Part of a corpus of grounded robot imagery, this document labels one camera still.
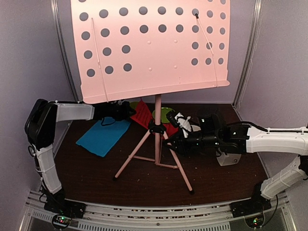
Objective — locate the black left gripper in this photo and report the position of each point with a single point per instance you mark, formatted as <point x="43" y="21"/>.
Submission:
<point x="126" y="111"/>

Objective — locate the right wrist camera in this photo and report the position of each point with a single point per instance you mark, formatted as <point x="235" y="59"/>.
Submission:
<point x="178" y="120"/>

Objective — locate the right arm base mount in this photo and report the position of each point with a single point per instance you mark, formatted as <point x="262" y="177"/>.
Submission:
<point x="252" y="211"/>

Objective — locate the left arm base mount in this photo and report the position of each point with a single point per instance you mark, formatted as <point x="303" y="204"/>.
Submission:
<point x="64" y="215"/>

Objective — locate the aluminium front rail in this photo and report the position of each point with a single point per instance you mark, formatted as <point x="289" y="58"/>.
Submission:
<point x="208" y="217"/>

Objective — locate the small green bowl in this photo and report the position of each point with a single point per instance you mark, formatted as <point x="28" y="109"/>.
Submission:
<point x="134" y="105"/>

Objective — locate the grey metronome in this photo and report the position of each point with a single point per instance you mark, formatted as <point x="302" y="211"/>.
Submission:
<point x="225" y="159"/>

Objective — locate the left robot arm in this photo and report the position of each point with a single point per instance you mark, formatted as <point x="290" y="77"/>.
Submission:
<point x="40" y="129"/>

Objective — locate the blue cloth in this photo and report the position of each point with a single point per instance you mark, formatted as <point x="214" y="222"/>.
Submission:
<point x="103" y="135"/>

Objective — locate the pink music stand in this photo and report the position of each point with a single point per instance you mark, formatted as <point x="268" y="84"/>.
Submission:
<point x="134" y="48"/>

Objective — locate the green plate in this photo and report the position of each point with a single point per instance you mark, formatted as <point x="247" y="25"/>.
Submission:
<point x="164" y="111"/>

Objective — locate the red sheet music mat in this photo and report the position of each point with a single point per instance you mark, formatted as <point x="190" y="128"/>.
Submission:
<point x="144" y="116"/>

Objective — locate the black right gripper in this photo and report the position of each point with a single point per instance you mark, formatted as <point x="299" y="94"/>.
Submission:
<point x="181" y="148"/>

